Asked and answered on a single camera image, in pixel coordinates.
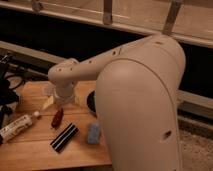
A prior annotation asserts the blue sponge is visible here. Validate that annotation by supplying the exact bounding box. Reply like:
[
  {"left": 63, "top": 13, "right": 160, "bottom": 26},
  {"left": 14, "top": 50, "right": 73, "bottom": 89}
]
[{"left": 87, "top": 122, "right": 101, "bottom": 144}]

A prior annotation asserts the dark red pepper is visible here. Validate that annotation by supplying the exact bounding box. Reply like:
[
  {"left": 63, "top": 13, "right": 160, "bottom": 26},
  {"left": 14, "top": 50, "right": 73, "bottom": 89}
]
[{"left": 51, "top": 108, "right": 64, "bottom": 129}]

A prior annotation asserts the wooden table board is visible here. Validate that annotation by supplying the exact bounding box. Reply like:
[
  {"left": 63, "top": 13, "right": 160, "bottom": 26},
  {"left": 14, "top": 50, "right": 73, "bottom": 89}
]
[{"left": 0, "top": 81, "right": 111, "bottom": 171}]

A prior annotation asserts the black cables and equipment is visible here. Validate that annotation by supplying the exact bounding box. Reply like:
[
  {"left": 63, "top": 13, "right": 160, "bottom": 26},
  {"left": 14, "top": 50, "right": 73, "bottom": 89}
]
[{"left": 0, "top": 53, "right": 26, "bottom": 129}]

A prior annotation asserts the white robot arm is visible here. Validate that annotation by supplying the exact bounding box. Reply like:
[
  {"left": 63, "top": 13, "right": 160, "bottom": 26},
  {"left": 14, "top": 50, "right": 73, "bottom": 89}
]
[{"left": 48, "top": 35, "right": 186, "bottom": 171}]

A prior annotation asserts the dark ceramic bowl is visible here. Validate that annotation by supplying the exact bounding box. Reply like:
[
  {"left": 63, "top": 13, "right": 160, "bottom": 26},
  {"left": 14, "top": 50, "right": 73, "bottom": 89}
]
[{"left": 87, "top": 91, "right": 97, "bottom": 117}]

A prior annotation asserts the black white striped block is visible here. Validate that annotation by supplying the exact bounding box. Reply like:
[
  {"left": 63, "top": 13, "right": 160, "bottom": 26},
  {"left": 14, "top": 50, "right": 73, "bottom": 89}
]
[{"left": 50, "top": 123, "right": 79, "bottom": 152}]

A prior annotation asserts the translucent plastic cup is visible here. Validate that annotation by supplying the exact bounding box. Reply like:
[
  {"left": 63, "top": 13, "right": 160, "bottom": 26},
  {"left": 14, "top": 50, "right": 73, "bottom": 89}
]
[{"left": 43, "top": 83, "right": 55, "bottom": 99}]

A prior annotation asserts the metal window frame rail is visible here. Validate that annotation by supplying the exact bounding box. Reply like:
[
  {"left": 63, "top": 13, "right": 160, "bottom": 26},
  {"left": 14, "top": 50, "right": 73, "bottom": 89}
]
[{"left": 0, "top": 0, "right": 213, "bottom": 48}]

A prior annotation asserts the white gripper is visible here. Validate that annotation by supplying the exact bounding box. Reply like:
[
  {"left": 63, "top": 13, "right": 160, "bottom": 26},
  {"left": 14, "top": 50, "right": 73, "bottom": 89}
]
[{"left": 53, "top": 85, "right": 75, "bottom": 106}]

